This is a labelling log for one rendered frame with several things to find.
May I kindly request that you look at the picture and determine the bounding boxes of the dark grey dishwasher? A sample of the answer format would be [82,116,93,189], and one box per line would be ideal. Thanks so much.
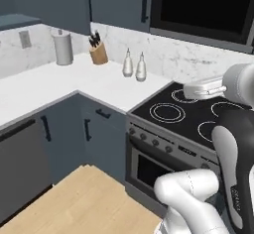
[0,118,55,226]

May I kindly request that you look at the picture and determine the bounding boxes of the black microwave oven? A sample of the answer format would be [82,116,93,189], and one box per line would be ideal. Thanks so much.
[149,0,254,55]

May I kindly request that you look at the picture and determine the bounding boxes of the grey wall outlet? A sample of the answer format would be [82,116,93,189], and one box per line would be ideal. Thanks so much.
[18,30,33,50]

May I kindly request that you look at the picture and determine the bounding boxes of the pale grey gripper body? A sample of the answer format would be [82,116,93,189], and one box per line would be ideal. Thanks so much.
[183,76,228,101]

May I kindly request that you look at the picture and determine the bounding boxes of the grey cylindrical canister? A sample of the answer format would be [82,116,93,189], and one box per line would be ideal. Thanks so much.
[51,29,74,66]

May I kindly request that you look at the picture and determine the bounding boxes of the dark blue wall cabinet door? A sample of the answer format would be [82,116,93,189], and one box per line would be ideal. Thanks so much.
[0,0,92,37]
[88,0,154,34]

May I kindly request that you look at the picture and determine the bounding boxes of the oven door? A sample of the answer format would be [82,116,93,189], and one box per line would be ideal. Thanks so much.
[126,138,190,201]

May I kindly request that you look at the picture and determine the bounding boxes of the black base cabinet handle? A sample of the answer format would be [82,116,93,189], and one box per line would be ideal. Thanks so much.
[83,118,92,143]
[40,115,53,143]

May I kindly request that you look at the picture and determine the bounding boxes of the wooden knife block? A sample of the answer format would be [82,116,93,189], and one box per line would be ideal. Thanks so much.
[87,30,109,65]

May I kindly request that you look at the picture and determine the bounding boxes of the dark blue base cabinet door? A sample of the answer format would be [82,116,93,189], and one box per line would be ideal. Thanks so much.
[34,93,85,186]
[78,94,129,185]

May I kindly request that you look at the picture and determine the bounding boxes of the black hob stove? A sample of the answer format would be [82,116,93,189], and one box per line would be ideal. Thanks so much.
[125,80,254,219]

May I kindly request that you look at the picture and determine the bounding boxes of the black wall cabinet handle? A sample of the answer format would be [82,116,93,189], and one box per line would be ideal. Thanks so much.
[141,0,152,24]

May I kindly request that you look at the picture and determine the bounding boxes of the black drawer handle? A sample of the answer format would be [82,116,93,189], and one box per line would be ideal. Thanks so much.
[95,108,112,120]

